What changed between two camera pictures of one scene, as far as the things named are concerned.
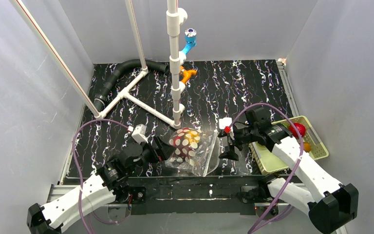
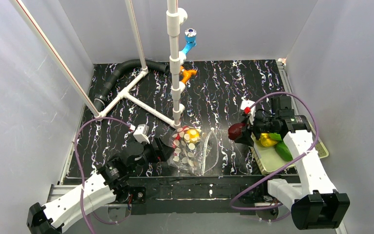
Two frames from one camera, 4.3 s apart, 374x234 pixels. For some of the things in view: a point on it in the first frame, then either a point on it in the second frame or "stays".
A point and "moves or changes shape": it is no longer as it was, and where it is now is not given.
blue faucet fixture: [190, 38] stays
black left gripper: [156, 147] stays
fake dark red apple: [180, 149] moves or changes shape
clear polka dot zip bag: [197, 153] stays
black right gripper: [236, 140] → [250, 129]
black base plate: [235, 195] stays
